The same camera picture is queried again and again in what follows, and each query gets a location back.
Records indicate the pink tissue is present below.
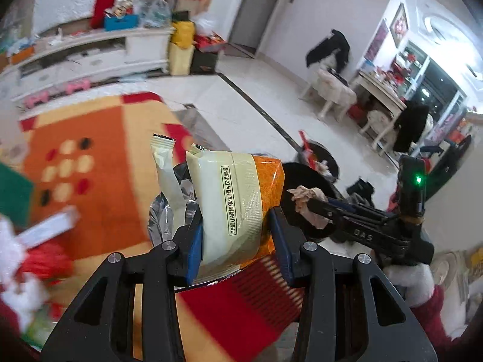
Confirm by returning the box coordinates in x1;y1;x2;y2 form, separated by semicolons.
287;186;329;230

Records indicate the cream orange snack wrapper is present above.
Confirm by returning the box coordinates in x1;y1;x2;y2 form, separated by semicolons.
147;134;285;284

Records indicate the black trash bin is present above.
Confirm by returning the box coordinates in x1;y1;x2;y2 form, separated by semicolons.
281;163;336;243

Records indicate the grey bin with liner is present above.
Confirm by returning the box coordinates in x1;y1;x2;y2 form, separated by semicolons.
296;130;340;183

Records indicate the orange red love blanket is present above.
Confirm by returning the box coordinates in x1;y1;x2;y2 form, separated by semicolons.
18;91;307;362

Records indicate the white dining table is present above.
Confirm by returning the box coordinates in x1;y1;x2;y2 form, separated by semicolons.
350;71;406;121

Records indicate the red mesh bag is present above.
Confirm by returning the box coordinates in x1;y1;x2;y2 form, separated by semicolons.
19;241;73;282

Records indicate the white chair with jacket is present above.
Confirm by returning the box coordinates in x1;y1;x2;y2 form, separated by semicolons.
299;29;357;122

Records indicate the long white box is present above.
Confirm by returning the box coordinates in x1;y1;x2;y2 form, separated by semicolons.
16;206;80;249

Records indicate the black box on floor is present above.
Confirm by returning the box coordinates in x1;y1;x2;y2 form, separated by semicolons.
190;49;219;75

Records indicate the green scouring pad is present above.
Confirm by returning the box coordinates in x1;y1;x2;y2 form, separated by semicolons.
0;164;34;228

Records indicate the cream paper bag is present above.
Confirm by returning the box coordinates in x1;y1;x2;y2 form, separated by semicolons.
169;43;195;76

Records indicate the yellow bag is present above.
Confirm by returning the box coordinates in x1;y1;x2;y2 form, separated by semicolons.
170;21;196;49

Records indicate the white TV cabinet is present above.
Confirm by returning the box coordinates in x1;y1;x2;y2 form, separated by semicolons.
1;27;174;103

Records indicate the blue storage basket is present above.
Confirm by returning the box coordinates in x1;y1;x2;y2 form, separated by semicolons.
104;14;138;32

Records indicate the clear plastic bag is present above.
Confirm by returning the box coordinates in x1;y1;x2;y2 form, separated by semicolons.
141;0;172;29

